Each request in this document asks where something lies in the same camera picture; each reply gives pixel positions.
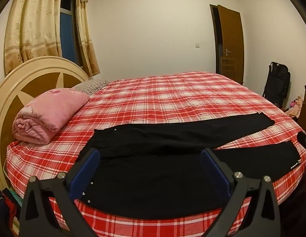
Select dark window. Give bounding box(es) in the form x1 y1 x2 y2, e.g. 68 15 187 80
60 0 83 67

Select striped grey pillow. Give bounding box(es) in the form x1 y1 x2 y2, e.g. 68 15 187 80
72 79 110 96

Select clothes heap beside bed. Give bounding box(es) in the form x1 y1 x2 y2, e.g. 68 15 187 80
0 189 21 237

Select cream round headboard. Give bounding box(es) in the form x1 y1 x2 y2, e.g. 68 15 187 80
0 56 89 189

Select red plaid bed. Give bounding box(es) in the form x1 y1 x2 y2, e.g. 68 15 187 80
7 72 306 236

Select beige right curtain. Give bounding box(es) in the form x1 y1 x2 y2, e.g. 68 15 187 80
75 0 100 78

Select brown wooden door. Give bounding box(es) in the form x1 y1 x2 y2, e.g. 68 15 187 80
210 5 245 84

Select beige curtain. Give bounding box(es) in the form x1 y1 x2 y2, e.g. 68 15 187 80
75 0 100 78
4 0 62 75

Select black folding chair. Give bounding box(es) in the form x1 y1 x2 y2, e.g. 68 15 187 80
262 62 291 109

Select black pants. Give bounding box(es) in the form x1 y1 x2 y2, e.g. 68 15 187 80
80 113 300 220

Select beige left curtain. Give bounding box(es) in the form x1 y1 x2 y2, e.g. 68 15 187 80
4 0 62 75

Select folded pink quilt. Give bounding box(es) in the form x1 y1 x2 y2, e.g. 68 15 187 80
12 88 90 144

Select pink clothes pile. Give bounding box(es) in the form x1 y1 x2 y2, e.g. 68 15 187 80
285 95 303 119

